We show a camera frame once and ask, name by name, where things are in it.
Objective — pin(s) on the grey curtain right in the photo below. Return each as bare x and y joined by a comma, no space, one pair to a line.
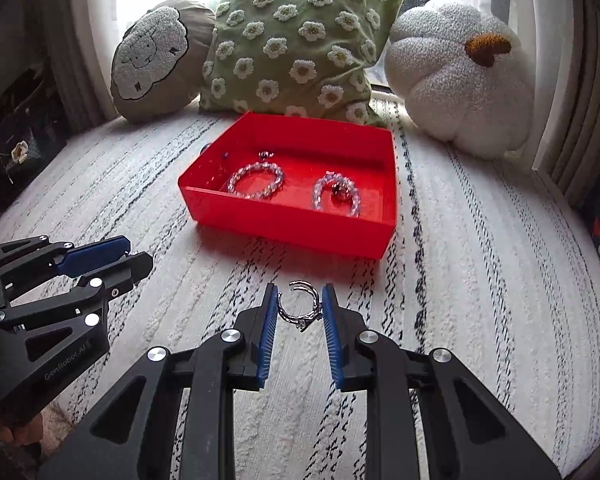
562,39

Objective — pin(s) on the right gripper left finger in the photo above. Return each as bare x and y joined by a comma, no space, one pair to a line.
130,432

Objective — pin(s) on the red plastic tray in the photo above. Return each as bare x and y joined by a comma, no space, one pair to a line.
330,185

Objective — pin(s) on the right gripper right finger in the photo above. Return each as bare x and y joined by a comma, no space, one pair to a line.
429,399

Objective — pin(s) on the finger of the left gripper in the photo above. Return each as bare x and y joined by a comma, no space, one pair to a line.
91,293
28,263

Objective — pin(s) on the person left hand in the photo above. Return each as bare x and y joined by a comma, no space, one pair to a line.
28,434

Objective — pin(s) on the white black striped blanket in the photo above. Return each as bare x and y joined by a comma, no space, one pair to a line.
487,261

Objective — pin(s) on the green flower pillow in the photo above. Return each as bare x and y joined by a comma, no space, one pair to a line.
301,58

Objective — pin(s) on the grey curtain left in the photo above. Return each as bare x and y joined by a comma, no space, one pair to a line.
61,33

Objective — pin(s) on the silver ring dark stone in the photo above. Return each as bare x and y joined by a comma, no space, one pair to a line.
265,155

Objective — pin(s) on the white pumpkin cushion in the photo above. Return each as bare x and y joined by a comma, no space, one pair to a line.
463,76

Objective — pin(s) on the round sheep cushion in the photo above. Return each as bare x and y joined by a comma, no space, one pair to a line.
157,67

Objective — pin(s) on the black handbag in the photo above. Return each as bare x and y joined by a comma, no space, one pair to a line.
33,130

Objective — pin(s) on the grey curtain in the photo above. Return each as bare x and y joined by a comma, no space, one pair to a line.
562,39
61,33

